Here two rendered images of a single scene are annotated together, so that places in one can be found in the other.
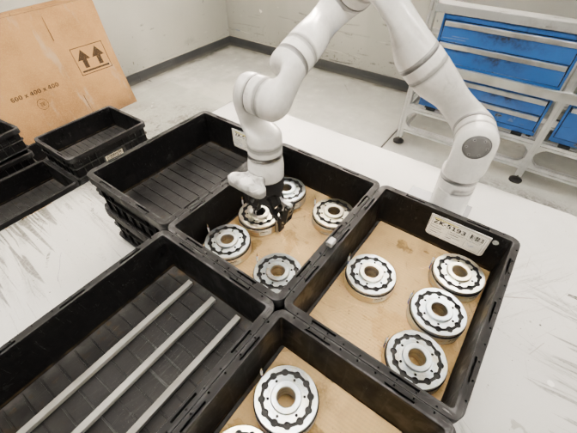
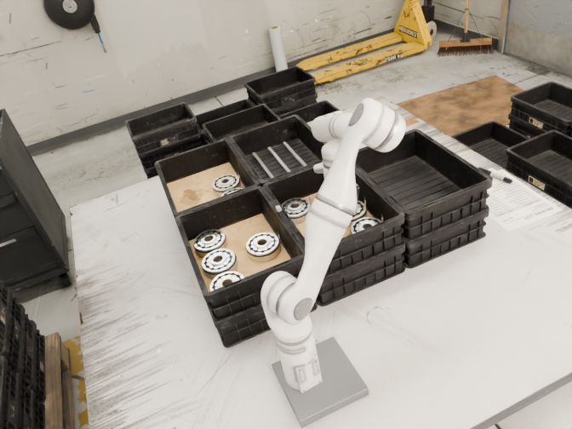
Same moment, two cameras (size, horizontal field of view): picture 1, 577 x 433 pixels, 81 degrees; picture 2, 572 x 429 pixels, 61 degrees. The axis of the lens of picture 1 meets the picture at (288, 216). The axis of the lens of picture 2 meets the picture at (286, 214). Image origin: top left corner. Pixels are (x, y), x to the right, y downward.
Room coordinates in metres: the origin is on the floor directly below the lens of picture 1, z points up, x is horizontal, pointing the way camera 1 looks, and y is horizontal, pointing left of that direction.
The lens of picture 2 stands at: (1.18, -1.00, 1.80)
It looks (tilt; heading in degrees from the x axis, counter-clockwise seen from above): 37 degrees down; 129
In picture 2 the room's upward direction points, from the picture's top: 12 degrees counter-clockwise
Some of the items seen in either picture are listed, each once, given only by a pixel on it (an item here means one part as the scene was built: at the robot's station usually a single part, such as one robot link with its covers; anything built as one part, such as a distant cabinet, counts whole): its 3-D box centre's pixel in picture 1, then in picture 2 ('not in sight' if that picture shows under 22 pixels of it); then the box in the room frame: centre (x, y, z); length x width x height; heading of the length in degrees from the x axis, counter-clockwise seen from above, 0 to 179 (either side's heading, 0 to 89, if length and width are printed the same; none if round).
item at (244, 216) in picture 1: (259, 213); (350, 209); (0.59, 0.07, 0.86); 0.10 x 0.10 x 0.01
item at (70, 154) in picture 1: (108, 167); not in sight; (1.42, 0.94, 0.37); 0.40 x 0.30 x 0.45; 145
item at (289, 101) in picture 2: not in sight; (284, 111); (-0.61, 1.46, 0.37); 0.40 x 0.30 x 0.45; 55
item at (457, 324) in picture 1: (438, 311); (218, 260); (0.32, -0.28, 0.86); 0.10 x 0.10 x 0.01
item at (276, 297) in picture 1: (281, 207); (328, 202); (0.55, 0.02, 0.92); 0.40 x 0.30 x 0.02; 144
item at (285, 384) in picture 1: (286, 397); not in sight; (0.17, 0.00, 0.86); 0.05 x 0.05 x 0.01
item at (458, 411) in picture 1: (409, 273); (237, 237); (0.37, -0.22, 0.92); 0.40 x 0.30 x 0.02; 144
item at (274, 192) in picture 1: (267, 188); not in sight; (0.57, 0.05, 0.95); 0.08 x 0.08 x 0.09
